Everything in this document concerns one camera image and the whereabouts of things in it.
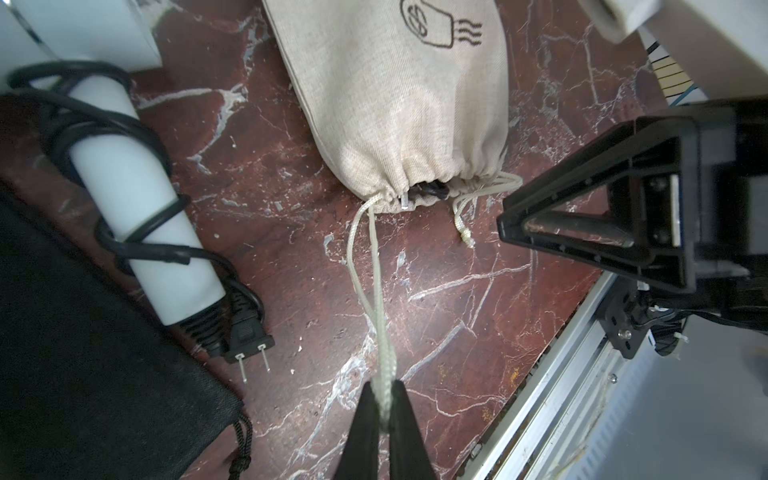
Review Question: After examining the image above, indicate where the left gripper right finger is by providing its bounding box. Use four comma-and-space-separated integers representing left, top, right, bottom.
389, 380, 437, 480

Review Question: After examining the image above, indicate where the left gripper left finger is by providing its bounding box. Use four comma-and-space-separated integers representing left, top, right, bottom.
333, 382, 380, 480

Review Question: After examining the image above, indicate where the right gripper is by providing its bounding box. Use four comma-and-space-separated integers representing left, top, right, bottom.
497, 98, 767, 330

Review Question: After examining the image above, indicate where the beige drawstring bag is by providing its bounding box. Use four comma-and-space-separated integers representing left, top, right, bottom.
264, 1, 523, 420

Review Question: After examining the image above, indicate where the black drawstring bag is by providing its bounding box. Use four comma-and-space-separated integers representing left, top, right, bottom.
1, 187, 252, 479

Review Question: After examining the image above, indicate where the white hair dryer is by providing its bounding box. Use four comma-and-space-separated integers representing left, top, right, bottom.
1, 1, 275, 365

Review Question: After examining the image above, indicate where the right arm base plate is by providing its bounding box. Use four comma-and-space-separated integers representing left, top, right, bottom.
595, 277, 685, 360

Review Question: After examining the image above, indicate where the aluminium front rail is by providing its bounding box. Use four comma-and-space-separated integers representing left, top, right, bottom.
460, 273, 656, 479

